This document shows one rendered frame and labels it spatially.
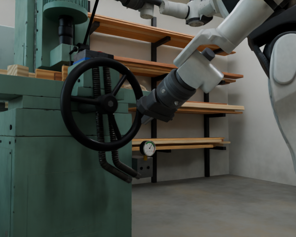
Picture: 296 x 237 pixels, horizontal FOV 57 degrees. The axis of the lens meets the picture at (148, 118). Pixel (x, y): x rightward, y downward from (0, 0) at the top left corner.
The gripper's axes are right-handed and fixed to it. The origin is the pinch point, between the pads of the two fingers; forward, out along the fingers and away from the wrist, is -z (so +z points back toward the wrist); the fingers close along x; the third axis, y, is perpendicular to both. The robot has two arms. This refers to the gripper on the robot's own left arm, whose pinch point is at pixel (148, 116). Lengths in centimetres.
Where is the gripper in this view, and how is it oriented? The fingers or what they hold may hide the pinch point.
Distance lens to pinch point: 84.5
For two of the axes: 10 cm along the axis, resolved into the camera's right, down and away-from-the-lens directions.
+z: 5.4, -5.3, -6.5
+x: 8.4, 2.8, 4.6
